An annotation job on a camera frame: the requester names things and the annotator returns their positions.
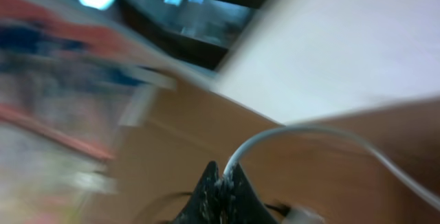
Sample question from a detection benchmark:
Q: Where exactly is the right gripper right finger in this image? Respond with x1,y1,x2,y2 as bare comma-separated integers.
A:
223,164,278,224

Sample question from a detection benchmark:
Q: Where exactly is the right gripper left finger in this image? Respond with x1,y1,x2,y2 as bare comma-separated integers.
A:
171,161,221,224

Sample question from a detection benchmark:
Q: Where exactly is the white usb cable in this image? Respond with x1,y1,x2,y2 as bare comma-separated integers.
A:
222,124,440,224

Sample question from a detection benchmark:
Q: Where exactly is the brown cardboard box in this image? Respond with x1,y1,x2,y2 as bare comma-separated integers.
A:
82,76,286,224

